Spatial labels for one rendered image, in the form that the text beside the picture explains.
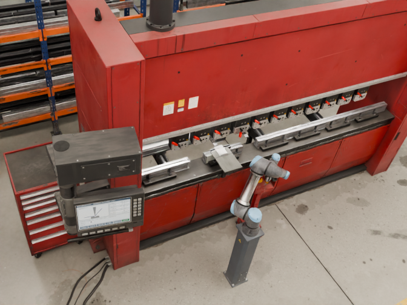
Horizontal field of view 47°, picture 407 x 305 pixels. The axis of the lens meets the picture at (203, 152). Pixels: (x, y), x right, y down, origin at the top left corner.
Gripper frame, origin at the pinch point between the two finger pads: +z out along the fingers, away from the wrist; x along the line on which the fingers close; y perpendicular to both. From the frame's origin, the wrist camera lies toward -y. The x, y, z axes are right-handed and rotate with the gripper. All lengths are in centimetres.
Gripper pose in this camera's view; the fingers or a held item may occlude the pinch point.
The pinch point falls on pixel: (268, 181)
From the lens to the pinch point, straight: 442.3
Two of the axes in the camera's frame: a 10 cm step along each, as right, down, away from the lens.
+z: -1.4, 6.4, 7.5
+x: -9.3, 1.7, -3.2
